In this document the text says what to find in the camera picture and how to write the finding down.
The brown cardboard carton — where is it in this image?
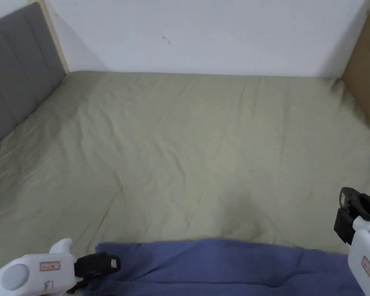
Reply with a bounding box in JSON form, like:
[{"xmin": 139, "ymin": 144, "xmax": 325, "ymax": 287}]
[{"xmin": 340, "ymin": 0, "xmax": 370, "ymax": 141}]

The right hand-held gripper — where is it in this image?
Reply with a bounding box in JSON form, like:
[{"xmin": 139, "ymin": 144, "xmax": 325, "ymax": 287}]
[{"xmin": 333, "ymin": 187, "xmax": 370, "ymax": 296}]

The grey padded headboard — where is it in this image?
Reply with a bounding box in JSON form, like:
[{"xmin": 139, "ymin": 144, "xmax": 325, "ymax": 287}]
[{"xmin": 0, "ymin": 0, "xmax": 71, "ymax": 155}]

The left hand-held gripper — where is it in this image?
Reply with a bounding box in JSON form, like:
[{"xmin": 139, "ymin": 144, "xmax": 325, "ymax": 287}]
[{"xmin": 0, "ymin": 238, "xmax": 122, "ymax": 296}]

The blue garment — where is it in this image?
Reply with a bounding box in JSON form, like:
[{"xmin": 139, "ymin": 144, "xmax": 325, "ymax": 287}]
[{"xmin": 85, "ymin": 238, "xmax": 367, "ymax": 296}]

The bed with pale green sheet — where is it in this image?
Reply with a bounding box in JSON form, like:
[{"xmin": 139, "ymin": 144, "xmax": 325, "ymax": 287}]
[{"xmin": 0, "ymin": 71, "xmax": 370, "ymax": 296}]

